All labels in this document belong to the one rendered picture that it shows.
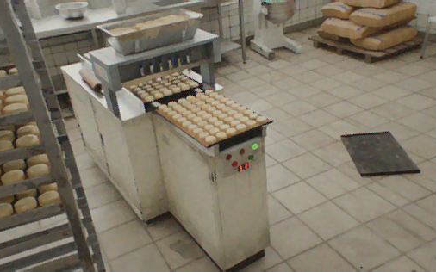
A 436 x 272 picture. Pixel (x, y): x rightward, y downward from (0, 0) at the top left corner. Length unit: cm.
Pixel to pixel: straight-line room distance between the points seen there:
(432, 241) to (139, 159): 180
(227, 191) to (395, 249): 112
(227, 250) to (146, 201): 72
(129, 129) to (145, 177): 36
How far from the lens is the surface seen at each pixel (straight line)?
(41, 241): 136
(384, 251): 290
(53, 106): 162
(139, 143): 275
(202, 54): 287
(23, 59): 110
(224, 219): 240
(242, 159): 223
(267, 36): 626
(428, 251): 296
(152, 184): 292
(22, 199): 137
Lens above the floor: 193
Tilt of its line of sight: 28 degrees down
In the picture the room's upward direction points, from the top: 6 degrees counter-clockwise
